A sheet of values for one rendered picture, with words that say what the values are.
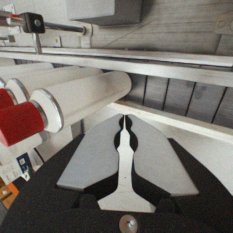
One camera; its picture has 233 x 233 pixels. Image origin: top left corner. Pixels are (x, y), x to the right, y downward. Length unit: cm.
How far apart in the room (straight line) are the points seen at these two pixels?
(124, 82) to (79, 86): 9
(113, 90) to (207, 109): 15
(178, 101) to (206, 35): 11
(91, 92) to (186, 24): 19
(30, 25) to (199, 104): 30
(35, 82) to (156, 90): 19
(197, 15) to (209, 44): 5
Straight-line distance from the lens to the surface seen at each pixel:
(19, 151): 60
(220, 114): 24
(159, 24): 29
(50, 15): 49
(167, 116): 22
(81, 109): 16
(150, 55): 24
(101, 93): 18
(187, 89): 23
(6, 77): 26
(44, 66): 40
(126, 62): 16
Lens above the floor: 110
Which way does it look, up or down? 48 degrees down
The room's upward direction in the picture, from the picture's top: 126 degrees counter-clockwise
